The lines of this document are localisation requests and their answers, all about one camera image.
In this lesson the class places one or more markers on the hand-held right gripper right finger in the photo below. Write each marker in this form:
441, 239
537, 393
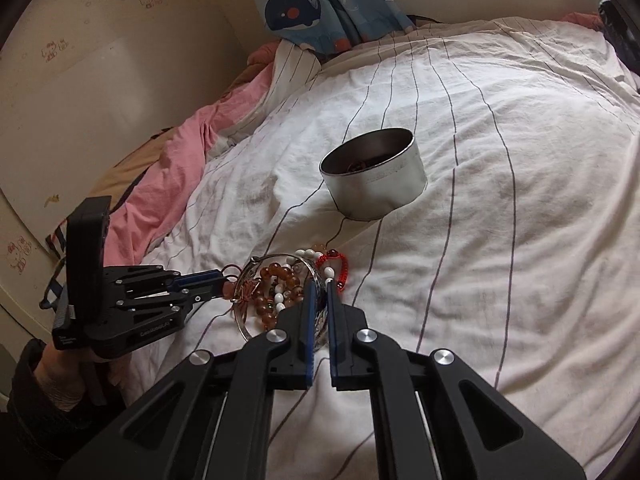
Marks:
331, 310

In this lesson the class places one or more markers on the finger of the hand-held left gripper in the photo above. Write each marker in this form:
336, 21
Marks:
210, 292
200, 278

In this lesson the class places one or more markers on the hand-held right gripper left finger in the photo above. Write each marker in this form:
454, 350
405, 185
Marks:
311, 310

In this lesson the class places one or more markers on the round silver tin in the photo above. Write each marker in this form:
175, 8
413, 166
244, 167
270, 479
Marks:
380, 185

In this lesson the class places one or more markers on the person's left forearm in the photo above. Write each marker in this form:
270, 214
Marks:
30, 440

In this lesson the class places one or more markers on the person's left hand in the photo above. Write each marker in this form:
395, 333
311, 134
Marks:
57, 375

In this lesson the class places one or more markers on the dark striped cloth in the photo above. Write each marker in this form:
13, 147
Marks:
56, 240

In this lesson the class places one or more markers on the tan blanket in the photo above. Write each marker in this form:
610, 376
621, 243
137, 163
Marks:
130, 170

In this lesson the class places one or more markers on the pink bed sheet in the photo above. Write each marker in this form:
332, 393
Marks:
165, 175

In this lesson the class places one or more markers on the white striped duvet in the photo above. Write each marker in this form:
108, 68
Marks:
500, 210

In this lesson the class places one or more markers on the whale print curtain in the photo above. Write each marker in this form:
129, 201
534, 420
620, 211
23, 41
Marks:
300, 5

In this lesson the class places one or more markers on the black clothing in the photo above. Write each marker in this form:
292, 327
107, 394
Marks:
617, 30

